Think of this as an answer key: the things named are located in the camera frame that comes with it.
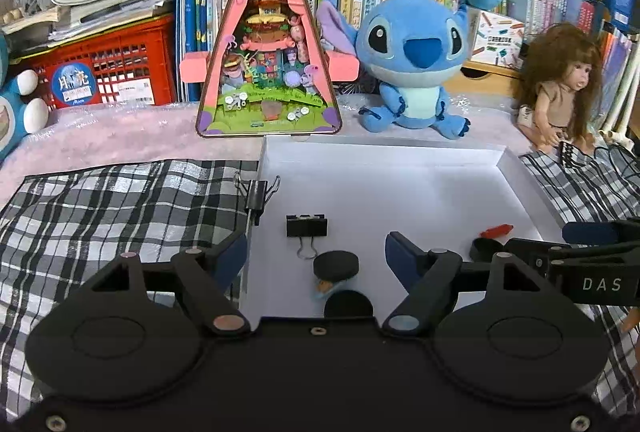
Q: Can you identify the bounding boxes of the blue cat plush toy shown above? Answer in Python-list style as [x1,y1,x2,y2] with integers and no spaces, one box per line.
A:
[0,32,51,163]

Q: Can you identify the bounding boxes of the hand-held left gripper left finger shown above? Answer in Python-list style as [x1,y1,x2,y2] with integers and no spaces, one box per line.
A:
[85,229,251,338]

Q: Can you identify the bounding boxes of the small black binder clip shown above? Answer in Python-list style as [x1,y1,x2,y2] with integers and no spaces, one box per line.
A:
[234,172,282,227]

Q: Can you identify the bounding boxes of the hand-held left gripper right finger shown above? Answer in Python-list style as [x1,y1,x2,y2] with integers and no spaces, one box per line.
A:
[381,231,551,335]

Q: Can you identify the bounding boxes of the pink triangular diorama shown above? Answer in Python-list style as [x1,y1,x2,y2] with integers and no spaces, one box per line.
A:
[181,0,361,138]

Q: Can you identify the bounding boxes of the white printed stationery box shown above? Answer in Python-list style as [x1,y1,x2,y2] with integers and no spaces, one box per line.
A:
[470,10,526,68]

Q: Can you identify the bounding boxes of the white cardboard box tray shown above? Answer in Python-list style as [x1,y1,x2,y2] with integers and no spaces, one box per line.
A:
[240,135,568,319]

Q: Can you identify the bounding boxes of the black and white plaid blanket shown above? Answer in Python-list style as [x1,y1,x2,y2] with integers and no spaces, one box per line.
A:
[0,147,640,418]

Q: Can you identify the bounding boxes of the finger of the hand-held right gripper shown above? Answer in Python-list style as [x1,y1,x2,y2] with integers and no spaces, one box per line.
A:
[505,237,569,269]
[562,219,640,245]

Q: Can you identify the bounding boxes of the blue fridge magnet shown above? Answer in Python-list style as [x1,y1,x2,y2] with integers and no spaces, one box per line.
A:
[312,279,351,304]

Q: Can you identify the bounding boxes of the colourful leaning books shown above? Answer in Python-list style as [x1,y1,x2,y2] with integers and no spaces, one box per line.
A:
[597,27,637,133]

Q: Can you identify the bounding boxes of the blue alien plush toy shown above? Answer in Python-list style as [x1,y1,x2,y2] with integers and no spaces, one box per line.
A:
[315,0,473,140]

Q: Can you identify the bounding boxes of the pink fluffy blanket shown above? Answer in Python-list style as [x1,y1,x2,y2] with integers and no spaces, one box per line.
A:
[0,92,531,199]

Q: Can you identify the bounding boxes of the red plastic crate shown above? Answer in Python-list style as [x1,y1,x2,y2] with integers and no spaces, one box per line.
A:
[10,15,178,110]

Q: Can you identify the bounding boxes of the brown-haired doll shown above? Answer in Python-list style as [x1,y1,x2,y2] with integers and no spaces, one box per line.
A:
[515,23,606,158]

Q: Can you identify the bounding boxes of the black round puck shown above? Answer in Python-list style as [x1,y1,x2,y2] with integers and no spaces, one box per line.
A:
[324,291,375,319]
[313,251,360,282]
[469,237,507,263]

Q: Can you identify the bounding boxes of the black cable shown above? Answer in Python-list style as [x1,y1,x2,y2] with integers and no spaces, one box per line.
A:
[590,143,640,194]

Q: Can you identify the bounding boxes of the white pipe rack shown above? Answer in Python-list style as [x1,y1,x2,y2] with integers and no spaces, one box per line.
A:
[600,47,640,148]

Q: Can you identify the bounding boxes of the wooden drawer box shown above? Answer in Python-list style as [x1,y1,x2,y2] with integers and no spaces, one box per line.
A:
[460,60,526,86]

